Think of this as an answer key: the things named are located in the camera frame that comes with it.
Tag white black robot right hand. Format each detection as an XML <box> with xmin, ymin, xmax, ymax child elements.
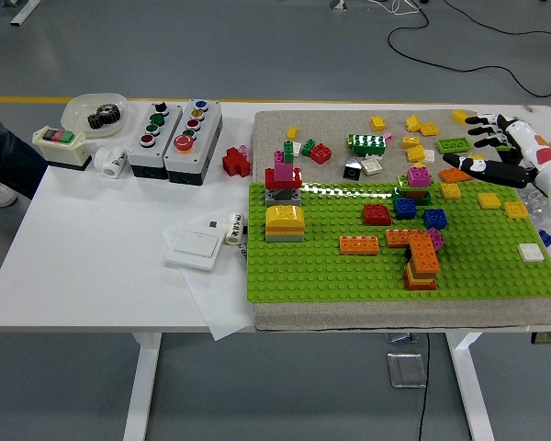
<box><xmin>442</xmin><ymin>113</ymin><xmax>551</xmax><ymax>210</ymax></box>

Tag blue square brick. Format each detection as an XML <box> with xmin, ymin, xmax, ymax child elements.
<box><xmin>394</xmin><ymin>197</ymin><xmax>418</xmax><ymax>220</ymax></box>
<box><xmin>424</xmin><ymin>209</ymin><xmax>449</xmax><ymax>231</ymax></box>

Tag white flat plate brick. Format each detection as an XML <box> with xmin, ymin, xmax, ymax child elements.
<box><xmin>517</xmin><ymin>243</ymin><xmax>545</xmax><ymax>263</ymax></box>

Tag green flat plate brick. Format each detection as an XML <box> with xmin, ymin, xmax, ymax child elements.
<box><xmin>435</xmin><ymin>137</ymin><xmax>472</xmax><ymax>154</ymax></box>

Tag orange long brick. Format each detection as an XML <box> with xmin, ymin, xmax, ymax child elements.
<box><xmin>385</xmin><ymin>228</ymin><xmax>419</xmax><ymax>249</ymax></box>
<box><xmin>339</xmin><ymin>234</ymin><xmax>380</xmax><ymax>256</ymax></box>
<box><xmin>406</xmin><ymin>232</ymin><xmax>442</xmax><ymax>273</ymax></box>
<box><xmin>438</xmin><ymin>167</ymin><xmax>475</xmax><ymax>184</ymax></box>

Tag green thin plate brick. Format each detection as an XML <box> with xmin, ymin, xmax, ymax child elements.
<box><xmin>397</xmin><ymin>175</ymin><xmax>441</xmax><ymax>193</ymax></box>

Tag magenta brick with yellow cap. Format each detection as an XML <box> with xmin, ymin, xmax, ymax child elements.
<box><xmin>407</xmin><ymin>161</ymin><xmax>432</xmax><ymax>188</ymax></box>

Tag red flat brick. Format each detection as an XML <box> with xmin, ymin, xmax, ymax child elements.
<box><xmin>403</xmin><ymin>275</ymin><xmax>438</xmax><ymax>292</ymax></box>

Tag red square brick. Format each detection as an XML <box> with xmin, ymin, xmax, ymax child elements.
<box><xmin>309</xmin><ymin>142</ymin><xmax>332</xmax><ymax>165</ymax></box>
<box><xmin>362</xmin><ymin>203</ymin><xmax>392</xmax><ymax>226</ymax></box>

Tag green long brick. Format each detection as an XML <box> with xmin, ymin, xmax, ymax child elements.
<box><xmin>347</xmin><ymin>132</ymin><xmax>388</xmax><ymax>156</ymax></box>

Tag black slope brick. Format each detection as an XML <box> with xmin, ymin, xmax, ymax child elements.
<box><xmin>342</xmin><ymin>156</ymin><xmax>363</xmax><ymax>180</ymax></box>

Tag green studded baseplate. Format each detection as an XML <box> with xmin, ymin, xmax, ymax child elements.
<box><xmin>246</xmin><ymin>181</ymin><xmax>551</xmax><ymax>303</ymax></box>

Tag pink tall brick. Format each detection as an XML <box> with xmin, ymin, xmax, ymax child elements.
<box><xmin>274</xmin><ymin>151</ymin><xmax>294</xmax><ymax>183</ymax></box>

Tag grey brick with dark slope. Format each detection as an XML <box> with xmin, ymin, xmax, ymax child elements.
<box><xmin>264</xmin><ymin>186</ymin><xmax>302</xmax><ymax>208</ymax></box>

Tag yellow dome brick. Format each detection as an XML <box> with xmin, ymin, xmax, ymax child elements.
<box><xmin>264</xmin><ymin>204</ymin><xmax>306</xmax><ymax>227</ymax></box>

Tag orange thin plate brick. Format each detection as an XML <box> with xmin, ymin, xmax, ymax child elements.
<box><xmin>264</xmin><ymin>222</ymin><xmax>306</xmax><ymax>234</ymax></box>

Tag red wide brick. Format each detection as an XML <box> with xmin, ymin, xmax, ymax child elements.
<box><xmin>264</xmin><ymin>166</ymin><xmax>303</xmax><ymax>190</ymax></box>

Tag red cross brick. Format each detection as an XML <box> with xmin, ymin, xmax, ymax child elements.
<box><xmin>221</xmin><ymin>146</ymin><xmax>253</xmax><ymax>178</ymax></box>

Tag crinkled clear plastic wrap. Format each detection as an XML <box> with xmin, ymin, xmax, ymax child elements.
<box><xmin>517</xmin><ymin>186</ymin><xmax>551</xmax><ymax>227</ymax></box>

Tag grey-brown foam mat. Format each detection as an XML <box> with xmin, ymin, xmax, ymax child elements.
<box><xmin>252</xmin><ymin>109</ymin><xmax>551</xmax><ymax>333</ymax></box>

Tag white table leg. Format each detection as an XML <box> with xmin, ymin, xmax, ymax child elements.
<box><xmin>444</xmin><ymin>331</ymin><xmax>495</xmax><ymax>441</ymax></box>
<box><xmin>122</xmin><ymin>333</ymin><xmax>163</xmax><ymax>441</ymax></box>

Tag metal floor socket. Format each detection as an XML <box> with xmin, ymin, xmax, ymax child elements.
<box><xmin>386</xmin><ymin>352</ymin><xmax>428</xmax><ymax>390</ymax></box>

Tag white labelled roll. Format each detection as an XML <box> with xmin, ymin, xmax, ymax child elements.
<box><xmin>224</xmin><ymin>211</ymin><xmax>245</xmax><ymax>246</ymax></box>

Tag grey emergency-stop button box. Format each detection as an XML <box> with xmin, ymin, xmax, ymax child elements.
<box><xmin>163</xmin><ymin>98</ymin><xmax>224</xmax><ymax>187</ymax></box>

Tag white paper sheet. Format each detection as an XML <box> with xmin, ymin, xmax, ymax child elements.
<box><xmin>161</xmin><ymin>215</ymin><xmax>257</xmax><ymax>342</ymax></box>

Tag grey four-button box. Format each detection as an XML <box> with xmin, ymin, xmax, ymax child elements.
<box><xmin>127</xmin><ymin>101</ymin><xmax>184</xmax><ymax>179</ymax></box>

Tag white pipe fitting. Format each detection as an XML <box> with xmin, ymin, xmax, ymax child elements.
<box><xmin>93</xmin><ymin>145</ymin><xmax>129</xmax><ymax>178</ymax></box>

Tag dark metal gears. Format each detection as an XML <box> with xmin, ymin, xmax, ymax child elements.
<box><xmin>86</xmin><ymin>104</ymin><xmax>123</xmax><ymax>130</ymax></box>

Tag white plastic dish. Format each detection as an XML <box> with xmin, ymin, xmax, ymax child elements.
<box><xmin>62</xmin><ymin>93</ymin><xmax>129</xmax><ymax>138</ymax></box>

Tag grey furniture foot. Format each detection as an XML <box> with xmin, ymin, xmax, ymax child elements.
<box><xmin>9</xmin><ymin>0</ymin><xmax>42</xmax><ymax>27</ymax></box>

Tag dark green frame brick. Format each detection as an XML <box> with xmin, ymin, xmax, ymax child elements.
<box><xmin>393</xmin><ymin>187</ymin><xmax>433</xmax><ymax>207</ymax></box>

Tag black floor cable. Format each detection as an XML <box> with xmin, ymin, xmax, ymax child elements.
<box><xmin>388</xmin><ymin>0</ymin><xmax>551</xmax><ymax>98</ymax></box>
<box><xmin>440</xmin><ymin>0</ymin><xmax>551</xmax><ymax>38</ymax></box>

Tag thin black cable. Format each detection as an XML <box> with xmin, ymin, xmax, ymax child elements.
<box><xmin>417</xmin><ymin>333</ymin><xmax>431</xmax><ymax>441</ymax></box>

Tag white floor cable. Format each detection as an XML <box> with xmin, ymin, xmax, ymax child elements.
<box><xmin>366</xmin><ymin>0</ymin><xmax>423</xmax><ymax>15</ymax></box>

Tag white wall switch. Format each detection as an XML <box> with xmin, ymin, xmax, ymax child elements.
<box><xmin>164</xmin><ymin>228</ymin><xmax>222</xmax><ymax>271</ymax></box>

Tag cream rocker switch box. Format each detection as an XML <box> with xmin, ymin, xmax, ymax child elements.
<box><xmin>31</xmin><ymin>126</ymin><xmax>94</xmax><ymax>172</ymax></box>

